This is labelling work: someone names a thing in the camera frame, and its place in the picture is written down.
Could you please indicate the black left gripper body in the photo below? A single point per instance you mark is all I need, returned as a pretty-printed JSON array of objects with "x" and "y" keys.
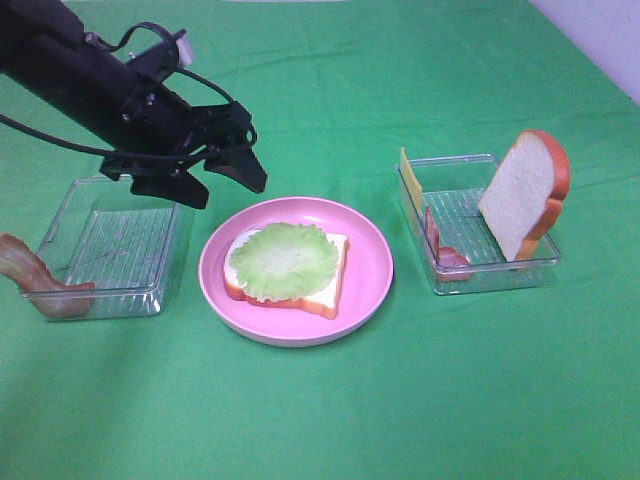
[{"x": 155, "y": 132}]

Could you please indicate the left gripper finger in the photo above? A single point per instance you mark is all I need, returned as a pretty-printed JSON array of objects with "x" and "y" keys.
[
  {"x": 184, "y": 189},
  {"x": 237, "y": 163}
]

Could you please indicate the green lettuce leaf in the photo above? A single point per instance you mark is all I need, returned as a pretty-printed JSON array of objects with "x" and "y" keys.
[{"x": 285, "y": 261}]

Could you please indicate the bread slice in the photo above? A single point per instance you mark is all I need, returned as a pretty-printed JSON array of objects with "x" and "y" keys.
[
  {"x": 324, "y": 303},
  {"x": 525, "y": 196}
]

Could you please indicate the yellow cheese slice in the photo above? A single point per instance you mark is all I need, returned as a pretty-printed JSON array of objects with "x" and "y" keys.
[{"x": 413, "y": 186}]

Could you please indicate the bacon strip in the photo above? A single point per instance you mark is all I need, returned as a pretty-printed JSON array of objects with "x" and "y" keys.
[
  {"x": 448, "y": 262},
  {"x": 32, "y": 276}
]

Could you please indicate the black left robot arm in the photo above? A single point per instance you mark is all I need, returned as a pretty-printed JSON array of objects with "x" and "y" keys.
[{"x": 46, "y": 49}]

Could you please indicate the left clear plastic tray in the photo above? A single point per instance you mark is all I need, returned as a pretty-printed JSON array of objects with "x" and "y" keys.
[{"x": 116, "y": 254}]

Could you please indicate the clear plastic tray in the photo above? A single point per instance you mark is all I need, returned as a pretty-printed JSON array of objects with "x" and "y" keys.
[
  {"x": 452, "y": 187},
  {"x": 116, "y": 254}
]

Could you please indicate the pink round plate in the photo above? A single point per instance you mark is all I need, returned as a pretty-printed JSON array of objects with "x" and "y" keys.
[{"x": 367, "y": 277}]

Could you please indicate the right clear plastic tray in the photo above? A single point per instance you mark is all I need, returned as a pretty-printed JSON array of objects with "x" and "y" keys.
[{"x": 452, "y": 187}]

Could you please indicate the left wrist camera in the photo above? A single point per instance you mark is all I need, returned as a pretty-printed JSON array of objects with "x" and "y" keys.
[{"x": 164, "y": 58}]

